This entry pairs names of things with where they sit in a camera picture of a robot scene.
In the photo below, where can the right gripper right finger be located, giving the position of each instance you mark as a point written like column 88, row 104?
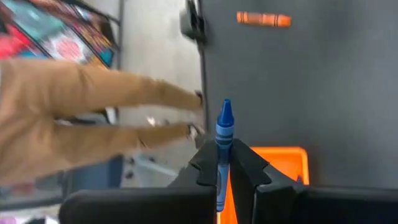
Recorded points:
column 311, row 207

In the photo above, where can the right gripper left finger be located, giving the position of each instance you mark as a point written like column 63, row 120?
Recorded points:
column 140, row 207

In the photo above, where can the blue crayon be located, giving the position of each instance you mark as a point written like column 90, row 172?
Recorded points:
column 224, row 130

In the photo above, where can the orange plastic basket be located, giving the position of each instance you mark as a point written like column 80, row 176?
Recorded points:
column 286, row 161

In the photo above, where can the blue cabinet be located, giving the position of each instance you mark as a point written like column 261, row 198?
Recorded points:
column 93, row 174

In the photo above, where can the person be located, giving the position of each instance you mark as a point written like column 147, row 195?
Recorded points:
column 46, row 93

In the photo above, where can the colourful printed panel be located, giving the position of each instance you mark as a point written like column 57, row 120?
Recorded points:
column 62, row 46

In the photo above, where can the orange crayon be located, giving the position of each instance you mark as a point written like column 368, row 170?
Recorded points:
column 264, row 19

